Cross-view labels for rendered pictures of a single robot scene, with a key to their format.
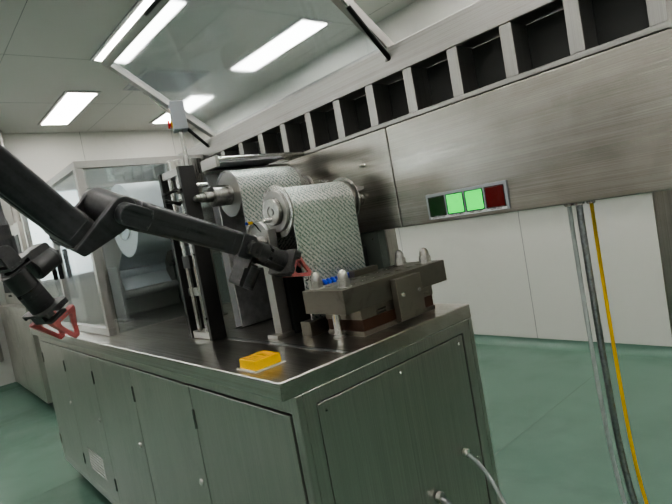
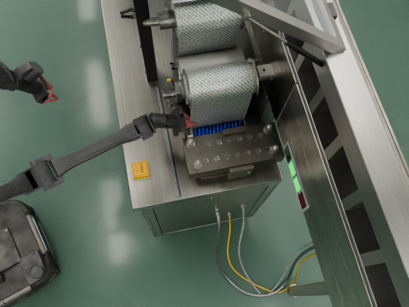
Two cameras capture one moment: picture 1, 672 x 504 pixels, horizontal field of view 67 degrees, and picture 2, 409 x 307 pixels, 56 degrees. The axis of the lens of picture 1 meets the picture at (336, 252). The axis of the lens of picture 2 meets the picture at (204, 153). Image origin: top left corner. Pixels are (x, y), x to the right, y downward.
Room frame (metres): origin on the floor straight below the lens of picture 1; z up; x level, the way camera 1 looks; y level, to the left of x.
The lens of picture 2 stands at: (0.79, -0.22, 2.50)
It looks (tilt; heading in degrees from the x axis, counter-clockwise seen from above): 69 degrees down; 22
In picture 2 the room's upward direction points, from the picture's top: 7 degrees clockwise
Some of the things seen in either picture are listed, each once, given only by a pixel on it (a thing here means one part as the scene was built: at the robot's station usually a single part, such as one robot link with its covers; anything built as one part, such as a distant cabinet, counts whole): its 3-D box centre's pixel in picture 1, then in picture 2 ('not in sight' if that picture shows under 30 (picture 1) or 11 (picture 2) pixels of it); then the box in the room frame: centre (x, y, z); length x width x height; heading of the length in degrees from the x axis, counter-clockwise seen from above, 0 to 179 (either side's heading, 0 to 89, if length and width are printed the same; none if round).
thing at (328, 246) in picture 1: (332, 252); (218, 114); (1.46, 0.01, 1.11); 0.23 x 0.01 x 0.18; 131
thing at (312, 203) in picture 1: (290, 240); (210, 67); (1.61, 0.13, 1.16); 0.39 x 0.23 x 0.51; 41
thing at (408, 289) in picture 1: (409, 296); (240, 172); (1.34, -0.17, 0.97); 0.10 x 0.03 x 0.11; 131
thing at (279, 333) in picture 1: (271, 284); (174, 107); (1.43, 0.20, 1.05); 0.06 x 0.05 x 0.31; 131
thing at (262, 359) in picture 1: (260, 360); (140, 169); (1.16, 0.22, 0.91); 0.07 x 0.07 x 0.02; 41
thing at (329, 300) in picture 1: (378, 285); (232, 150); (1.40, -0.10, 1.00); 0.40 x 0.16 x 0.06; 131
